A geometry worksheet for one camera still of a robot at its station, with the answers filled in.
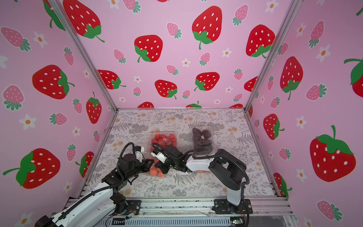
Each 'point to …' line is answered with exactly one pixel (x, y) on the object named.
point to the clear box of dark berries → (203, 140)
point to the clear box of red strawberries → (163, 137)
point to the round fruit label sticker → (164, 139)
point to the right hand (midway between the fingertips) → (153, 168)
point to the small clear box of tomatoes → (203, 171)
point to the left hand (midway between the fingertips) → (155, 160)
